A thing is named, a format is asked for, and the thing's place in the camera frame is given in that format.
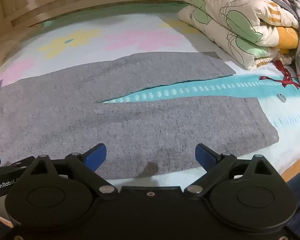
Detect grey pants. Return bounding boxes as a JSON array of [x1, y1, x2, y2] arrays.
[[0, 51, 280, 180]]

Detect floral bed sheet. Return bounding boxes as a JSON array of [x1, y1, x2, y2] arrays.
[[0, 1, 300, 220]]

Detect red strap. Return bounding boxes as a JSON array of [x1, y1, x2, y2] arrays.
[[259, 60, 300, 90]]

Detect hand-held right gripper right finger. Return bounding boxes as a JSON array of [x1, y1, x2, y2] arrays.
[[184, 143, 278, 196]]

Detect cream floral folded quilt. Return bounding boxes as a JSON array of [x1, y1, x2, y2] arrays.
[[174, 0, 300, 72]]

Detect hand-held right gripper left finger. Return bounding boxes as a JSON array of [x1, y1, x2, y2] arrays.
[[25, 143, 117, 196]]

